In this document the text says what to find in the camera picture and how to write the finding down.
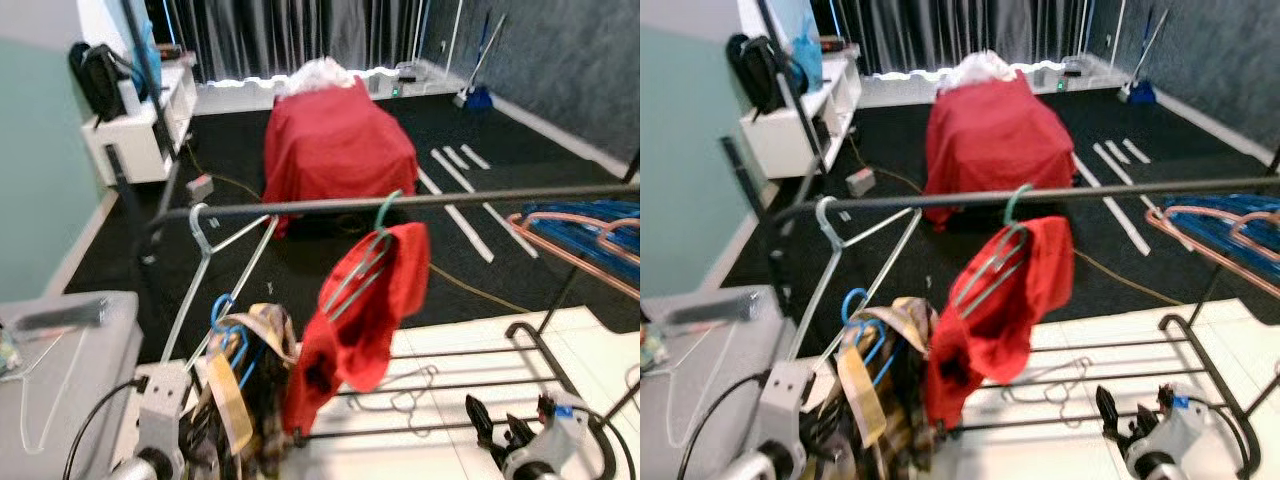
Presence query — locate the yellow plaid shirt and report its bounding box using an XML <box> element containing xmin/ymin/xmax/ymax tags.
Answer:
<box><xmin>180</xmin><ymin>300</ymin><xmax>301</xmax><ymax>477</ymax></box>
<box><xmin>805</xmin><ymin>297</ymin><xmax>941</xmax><ymax>479</ymax></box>

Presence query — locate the blue plastic hanger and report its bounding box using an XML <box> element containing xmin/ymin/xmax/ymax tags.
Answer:
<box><xmin>210</xmin><ymin>295</ymin><xmax>251</xmax><ymax>401</ymax></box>
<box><xmin>840</xmin><ymin>288</ymin><xmax>896</xmax><ymax>391</ymax></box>

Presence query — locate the copper clothes hanger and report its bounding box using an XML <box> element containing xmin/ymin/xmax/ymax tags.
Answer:
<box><xmin>508</xmin><ymin>210</ymin><xmax>641</xmax><ymax>301</ymax></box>
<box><xmin>1145</xmin><ymin>205</ymin><xmax>1280</xmax><ymax>301</ymax></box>

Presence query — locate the blue hanger stack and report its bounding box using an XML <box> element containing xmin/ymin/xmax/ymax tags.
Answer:
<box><xmin>1160</xmin><ymin>195</ymin><xmax>1280</xmax><ymax>251</ymax></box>
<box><xmin>520</xmin><ymin>200</ymin><xmax>641</xmax><ymax>261</ymax></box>

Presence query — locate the teal hanger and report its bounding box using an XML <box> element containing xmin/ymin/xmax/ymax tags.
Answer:
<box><xmin>950</xmin><ymin>183</ymin><xmax>1036</xmax><ymax>311</ymax></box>
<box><xmin>320</xmin><ymin>190</ymin><xmax>403</xmax><ymax>321</ymax></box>

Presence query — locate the white hanger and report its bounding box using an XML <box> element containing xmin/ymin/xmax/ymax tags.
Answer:
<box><xmin>160</xmin><ymin>203</ymin><xmax>281</xmax><ymax>366</ymax></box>
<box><xmin>790</xmin><ymin>196</ymin><xmax>926</xmax><ymax>361</ymax></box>

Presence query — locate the red garment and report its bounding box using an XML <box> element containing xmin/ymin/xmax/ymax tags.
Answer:
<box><xmin>922</xmin><ymin>215</ymin><xmax>1076</xmax><ymax>431</ymax></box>
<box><xmin>283</xmin><ymin>222</ymin><xmax>431</xmax><ymax>436</ymax></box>

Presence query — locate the grey storage box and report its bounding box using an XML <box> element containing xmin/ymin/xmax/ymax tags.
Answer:
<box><xmin>0</xmin><ymin>292</ymin><xmax>141</xmax><ymax>480</ymax></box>
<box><xmin>640</xmin><ymin>285</ymin><xmax>791</xmax><ymax>480</ymax></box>

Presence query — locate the black clothes rack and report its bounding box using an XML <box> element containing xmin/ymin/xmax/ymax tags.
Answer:
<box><xmin>100</xmin><ymin>0</ymin><xmax>641</xmax><ymax>446</ymax></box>
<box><xmin>720</xmin><ymin>0</ymin><xmax>1280</xmax><ymax>471</ymax></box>

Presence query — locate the red blanket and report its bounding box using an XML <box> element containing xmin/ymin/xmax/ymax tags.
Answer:
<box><xmin>922</xmin><ymin>70</ymin><xmax>1076</xmax><ymax>231</ymax></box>
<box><xmin>262</xmin><ymin>72</ymin><xmax>419</xmax><ymax>236</ymax></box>

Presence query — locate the blue mop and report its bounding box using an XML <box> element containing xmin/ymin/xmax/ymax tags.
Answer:
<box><xmin>1120</xmin><ymin>8</ymin><xmax>1171</xmax><ymax>106</ymax></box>
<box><xmin>455</xmin><ymin>10</ymin><xmax>496</xmax><ymax>109</ymax></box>

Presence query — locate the white shelf unit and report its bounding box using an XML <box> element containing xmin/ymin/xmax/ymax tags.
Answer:
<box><xmin>740</xmin><ymin>50</ymin><xmax>863</xmax><ymax>181</ymax></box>
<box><xmin>82</xmin><ymin>55</ymin><xmax>198</xmax><ymax>186</ymax></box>

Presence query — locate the white plastic bag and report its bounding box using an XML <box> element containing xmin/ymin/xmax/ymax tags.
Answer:
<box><xmin>940</xmin><ymin>50</ymin><xmax>1016</xmax><ymax>91</ymax></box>
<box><xmin>285</xmin><ymin>57</ymin><xmax>356</xmax><ymax>96</ymax></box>

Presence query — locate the black backpack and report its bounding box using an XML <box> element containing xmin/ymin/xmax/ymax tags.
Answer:
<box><xmin>68</xmin><ymin>42</ymin><xmax>129</xmax><ymax>121</ymax></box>
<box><xmin>727</xmin><ymin>33</ymin><xmax>791</xmax><ymax>116</ymax></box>

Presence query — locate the dark curtain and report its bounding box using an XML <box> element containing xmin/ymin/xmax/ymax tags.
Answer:
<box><xmin>150</xmin><ymin>0</ymin><xmax>431</xmax><ymax>81</ymax></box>
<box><xmin>830</xmin><ymin>0</ymin><xmax>1086</xmax><ymax>76</ymax></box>

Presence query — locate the light blue bag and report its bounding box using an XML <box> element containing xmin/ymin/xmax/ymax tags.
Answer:
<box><xmin>790</xmin><ymin>12</ymin><xmax>826</xmax><ymax>91</ymax></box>
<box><xmin>135</xmin><ymin>20</ymin><xmax>161</xmax><ymax>91</ymax></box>

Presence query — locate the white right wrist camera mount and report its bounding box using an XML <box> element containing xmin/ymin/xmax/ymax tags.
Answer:
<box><xmin>500</xmin><ymin>400</ymin><xmax>591</xmax><ymax>480</ymax></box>
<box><xmin>1125</xmin><ymin>400</ymin><xmax>1216</xmax><ymax>480</ymax></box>

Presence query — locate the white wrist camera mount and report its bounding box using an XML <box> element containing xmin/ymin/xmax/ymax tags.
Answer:
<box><xmin>757</xmin><ymin>360</ymin><xmax>816</xmax><ymax>471</ymax></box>
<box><xmin>500</xmin><ymin>400</ymin><xmax>591</xmax><ymax>480</ymax></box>
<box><xmin>1125</xmin><ymin>400</ymin><xmax>1216</xmax><ymax>480</ymax></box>
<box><xmin>133</xmin><ymin>360</ymin><xmax>196</xmax><ymax>471</ymax></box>

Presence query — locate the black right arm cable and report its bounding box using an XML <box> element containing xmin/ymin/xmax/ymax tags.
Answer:
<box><xmin>560</xmin><ymin>405</ymin><xmax>636</xmax><ymax>480</ymax></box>
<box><xmin>1190</xmin><ymin>400</ymin><xmax>1261</xmax><ymax>480</ymax></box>

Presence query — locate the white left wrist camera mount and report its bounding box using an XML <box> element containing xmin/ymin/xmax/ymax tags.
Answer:
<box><xmin>133</xmin><ymin>360</ymin><xmax>196</xmax><ymax>471</ymax></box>
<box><xmin>757</xmin><ymin>360</ymin><xmax>816</xmax><ymax>471</ymax></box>

